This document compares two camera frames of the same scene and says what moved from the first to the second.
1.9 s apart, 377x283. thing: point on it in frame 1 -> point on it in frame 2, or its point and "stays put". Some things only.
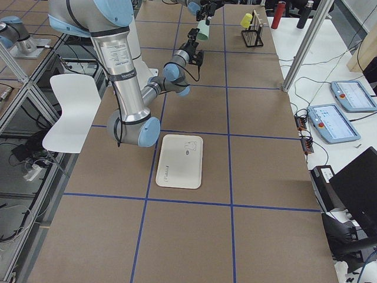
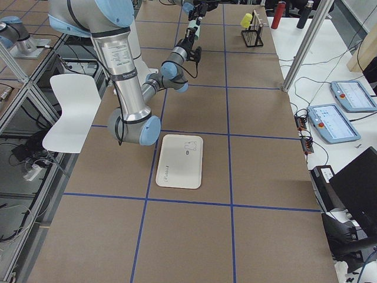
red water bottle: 278,14 stays put
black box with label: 326,194 stays put
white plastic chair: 79,99 stays put
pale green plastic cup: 204,30 -> 192,23
